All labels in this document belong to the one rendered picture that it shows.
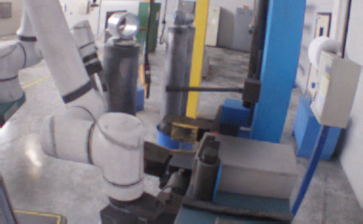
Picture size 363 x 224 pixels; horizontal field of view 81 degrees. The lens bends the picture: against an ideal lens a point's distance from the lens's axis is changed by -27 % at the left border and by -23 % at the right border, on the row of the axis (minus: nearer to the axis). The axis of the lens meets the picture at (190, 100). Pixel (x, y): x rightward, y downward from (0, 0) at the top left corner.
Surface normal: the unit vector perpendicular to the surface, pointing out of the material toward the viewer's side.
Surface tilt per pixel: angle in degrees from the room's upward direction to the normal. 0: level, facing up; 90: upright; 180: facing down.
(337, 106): 90
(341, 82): 90
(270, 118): 90
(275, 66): 90
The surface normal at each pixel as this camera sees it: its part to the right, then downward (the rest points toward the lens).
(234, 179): -0.22, 0.31
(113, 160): 0.03, 0.34
